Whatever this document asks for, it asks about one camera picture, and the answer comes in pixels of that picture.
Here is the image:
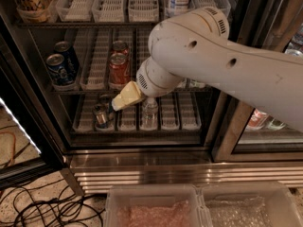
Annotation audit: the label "red coke can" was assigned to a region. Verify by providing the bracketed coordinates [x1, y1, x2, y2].
[112, 41, 130, 56]
[109, 53, 130, 85]

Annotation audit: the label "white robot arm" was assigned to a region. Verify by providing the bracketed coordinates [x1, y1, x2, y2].
[112, 7, 303, 131]

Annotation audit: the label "rear silver blue can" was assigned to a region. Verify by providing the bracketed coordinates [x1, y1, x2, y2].
[98, 95, 115, 120]

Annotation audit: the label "rear blue pepsi can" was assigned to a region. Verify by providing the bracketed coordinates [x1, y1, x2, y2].
[54, 41, 80, 78]

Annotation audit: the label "blue pepsi can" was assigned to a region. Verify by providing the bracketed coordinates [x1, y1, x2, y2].
[46, 54, 74, 86]
[54, 41, 80, 78]

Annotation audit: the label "stainless steel fridge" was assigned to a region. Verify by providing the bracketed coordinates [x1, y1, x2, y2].
[0, 0, 303, 195]

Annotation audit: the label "front blue pepsi can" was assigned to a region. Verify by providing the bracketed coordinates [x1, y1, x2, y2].
[46, 54, 74, 86]

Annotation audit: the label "open fridge door left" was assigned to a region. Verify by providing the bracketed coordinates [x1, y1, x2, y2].
[0, 39, 63, 190]

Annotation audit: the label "red can behind glass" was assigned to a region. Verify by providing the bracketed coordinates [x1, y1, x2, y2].
[246, 109, 268, 131]

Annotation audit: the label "closed glass fridge door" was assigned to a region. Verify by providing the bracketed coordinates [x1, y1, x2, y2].
[212, 0, 303, 162]

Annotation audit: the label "clear water bottle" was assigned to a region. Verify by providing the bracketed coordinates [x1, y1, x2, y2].
[142, 97, 158, 131]

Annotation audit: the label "left clear plastic bin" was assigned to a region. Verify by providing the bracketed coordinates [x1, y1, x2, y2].
[104, 184, 213, 227]

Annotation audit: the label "clear plastic bin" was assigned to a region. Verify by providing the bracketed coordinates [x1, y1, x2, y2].
[104, 184, 213, 227]
[202, 182, 303, 227]

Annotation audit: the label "right clear plastic bin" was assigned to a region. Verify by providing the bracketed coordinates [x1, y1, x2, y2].
[202, 182, 303, 227]

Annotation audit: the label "orange cable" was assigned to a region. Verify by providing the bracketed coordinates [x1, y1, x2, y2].
[0, 130, 17, 168]

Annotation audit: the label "black floor cables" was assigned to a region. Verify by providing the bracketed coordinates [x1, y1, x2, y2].
[0, 177, 105, 227]

